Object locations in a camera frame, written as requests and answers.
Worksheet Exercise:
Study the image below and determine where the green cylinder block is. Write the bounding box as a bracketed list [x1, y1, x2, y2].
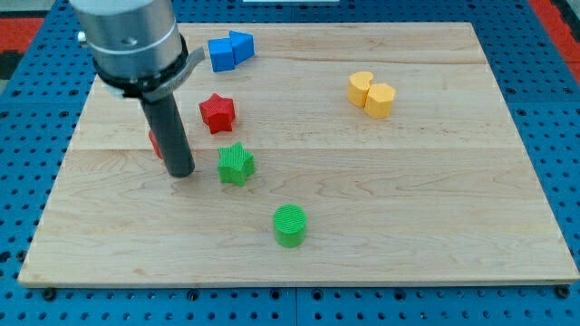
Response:
[273, 204, 307, 248]

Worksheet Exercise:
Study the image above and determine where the green star block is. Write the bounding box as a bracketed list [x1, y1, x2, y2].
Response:
[217, 142, 256, 187]

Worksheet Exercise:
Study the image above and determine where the yellow heart block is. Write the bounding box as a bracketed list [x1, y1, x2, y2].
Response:
[346, 71, 373, 108]

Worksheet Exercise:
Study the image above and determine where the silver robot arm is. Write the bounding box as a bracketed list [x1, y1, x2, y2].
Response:
[71, 0, 205, 102]

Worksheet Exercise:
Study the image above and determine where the wooden board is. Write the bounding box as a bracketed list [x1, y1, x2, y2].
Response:
[18, 23, 579, 288]

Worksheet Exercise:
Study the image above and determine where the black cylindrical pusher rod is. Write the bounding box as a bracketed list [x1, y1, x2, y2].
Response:
[140, 94, 195, 177]

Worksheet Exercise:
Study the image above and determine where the yellow hexagon block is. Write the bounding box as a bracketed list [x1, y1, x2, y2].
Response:
[363, 83, 396, 119]

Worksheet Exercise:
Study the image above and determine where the red star block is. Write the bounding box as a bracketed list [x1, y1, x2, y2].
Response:
[198, 93, 236, 134]

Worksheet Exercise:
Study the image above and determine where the blue cube block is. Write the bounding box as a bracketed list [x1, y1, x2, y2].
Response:
[208, 38, 235, 72]

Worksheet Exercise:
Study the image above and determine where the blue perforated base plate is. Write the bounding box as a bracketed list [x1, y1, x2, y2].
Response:
[1, 1, 579, 325]

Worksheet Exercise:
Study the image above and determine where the blue triangle block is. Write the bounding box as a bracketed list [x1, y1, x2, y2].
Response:
[229, 30, 255, 65]

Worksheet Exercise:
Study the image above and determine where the red block behind rod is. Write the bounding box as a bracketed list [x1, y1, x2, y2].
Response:
[148, 130, 163, 159]

